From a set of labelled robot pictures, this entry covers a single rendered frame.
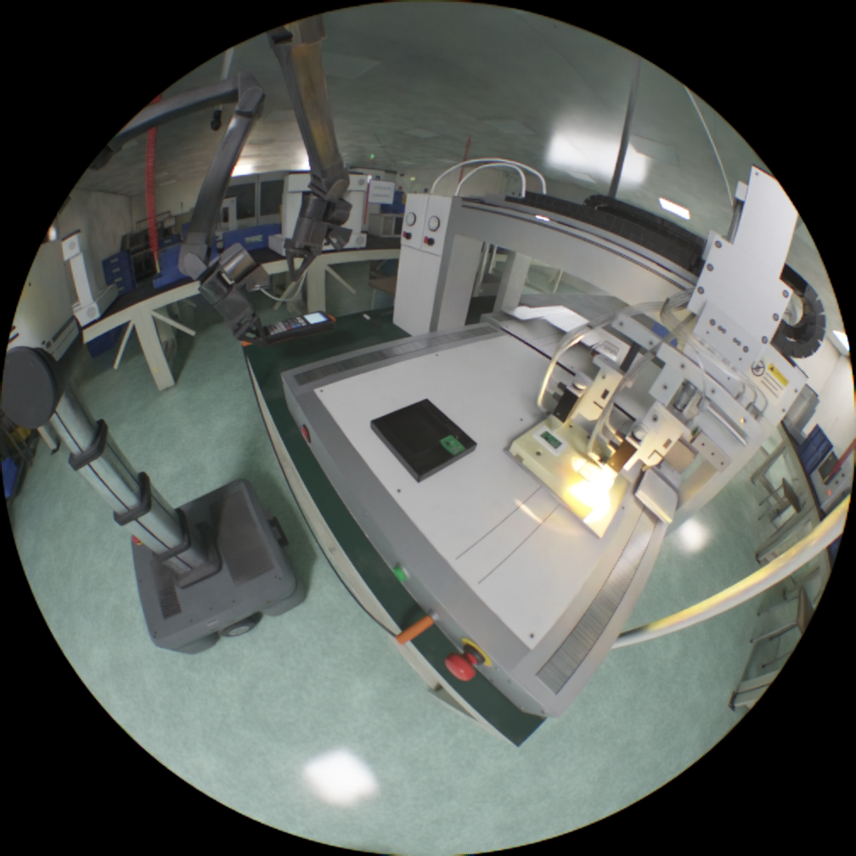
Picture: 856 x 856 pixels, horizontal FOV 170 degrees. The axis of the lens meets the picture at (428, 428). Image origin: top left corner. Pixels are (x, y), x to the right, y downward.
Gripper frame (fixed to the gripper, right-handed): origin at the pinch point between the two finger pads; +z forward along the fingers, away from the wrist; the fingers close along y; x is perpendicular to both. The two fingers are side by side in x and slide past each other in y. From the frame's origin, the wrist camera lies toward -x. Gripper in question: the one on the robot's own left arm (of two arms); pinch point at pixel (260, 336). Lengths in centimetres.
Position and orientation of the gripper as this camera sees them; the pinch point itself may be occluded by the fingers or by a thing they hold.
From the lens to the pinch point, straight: 72.7
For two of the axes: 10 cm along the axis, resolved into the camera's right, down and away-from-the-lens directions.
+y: -6.3, -6.0, 4.9
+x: -7.3, 6.7, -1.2
